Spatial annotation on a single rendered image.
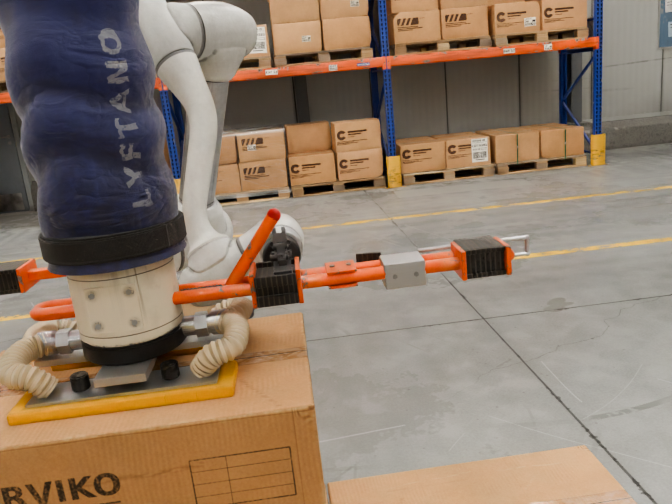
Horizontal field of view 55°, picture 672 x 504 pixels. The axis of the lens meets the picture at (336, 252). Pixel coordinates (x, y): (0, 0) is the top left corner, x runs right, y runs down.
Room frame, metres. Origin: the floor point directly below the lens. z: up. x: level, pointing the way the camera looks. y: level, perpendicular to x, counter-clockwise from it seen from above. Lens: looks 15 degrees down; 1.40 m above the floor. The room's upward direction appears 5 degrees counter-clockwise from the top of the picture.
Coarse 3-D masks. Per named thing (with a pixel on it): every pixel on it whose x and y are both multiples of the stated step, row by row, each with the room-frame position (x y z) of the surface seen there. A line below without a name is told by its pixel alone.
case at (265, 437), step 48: (288, 336) 1.13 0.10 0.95; (0, 384) 1.04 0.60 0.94; (240, 384) 0.95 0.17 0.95; (288, 384) 0.93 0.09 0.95; (0, 432) 0.87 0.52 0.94; (48, 432) 0.85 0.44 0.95; (96, 432) 0.84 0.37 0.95; (144, 432) 0.84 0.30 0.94; (192, 432) 0.84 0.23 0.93; (240, 432) 0.85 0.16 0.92; (288, 432) 0.85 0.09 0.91; (0, 480) 0.82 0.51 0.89; (48, 480) 0.83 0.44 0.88; (96, 480) 0.83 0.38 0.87; (144, 480) 0.84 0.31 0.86; (192, 480) 0.84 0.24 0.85; (240, 480) 0.85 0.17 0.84; (288, 480) 0.85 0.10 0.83
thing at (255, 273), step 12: (252, 264) 1.07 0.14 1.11; (264, 264) 1.09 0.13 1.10; (252, 276) 1.01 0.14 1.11; (264, 276) 1.01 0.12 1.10; (276, 276) 1.00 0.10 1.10; (288, 276) 1.00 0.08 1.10; (300, 276) 1.01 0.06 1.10; (252, 288) 1.01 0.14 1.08; (264, 288) 1.01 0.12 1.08; (276, 288) 1.01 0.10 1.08; (288, 288) 1.01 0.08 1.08; (300, 288) 1.01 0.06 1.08; (252, 300) 1.01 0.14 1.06; (264, 300) 1.00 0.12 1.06; (276, 300) 1.00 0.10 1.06; (288, 300) 1.00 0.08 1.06; (300, 300) 1.01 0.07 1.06
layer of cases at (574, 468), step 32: (576, 448) 1.30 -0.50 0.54; (352, 480) 1.26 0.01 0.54; (384, 480) 1.24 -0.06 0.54; (416, 480) 1.23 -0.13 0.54; (448, 480) 1.22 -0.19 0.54; (480, 480) 1.21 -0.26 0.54; (512, 480) 1.20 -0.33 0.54; (544, 480) 1.19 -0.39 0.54; (576, 480) 1.18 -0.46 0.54; (608, 480) 1.17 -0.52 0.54
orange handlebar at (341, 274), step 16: (432, 256) 1.08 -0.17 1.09; (448, 256) 1.08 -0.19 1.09; (512, 256) 1.05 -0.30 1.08; (32, 272) 1.27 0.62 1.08; (48, 272) 1.28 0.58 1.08; (304, 272) 1.07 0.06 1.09; (320, 272) 1.07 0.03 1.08; (336, 272) 1.03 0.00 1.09; (352, 272) 1.03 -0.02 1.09; (368, 272) 1.03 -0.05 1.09; (384, 272) 1.03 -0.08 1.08; (432, 272) 1.04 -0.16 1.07; (208, 288) 1.02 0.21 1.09; (224, 288) 1.02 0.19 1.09; (240, 288) 1.02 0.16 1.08; (304, 288) 1.03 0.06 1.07; (336, 288) 1.03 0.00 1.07; (48, 304) 1.04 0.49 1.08; (64, 304) 1.04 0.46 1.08; (176, 304) 1.02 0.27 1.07; (48, 320) 1.01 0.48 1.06
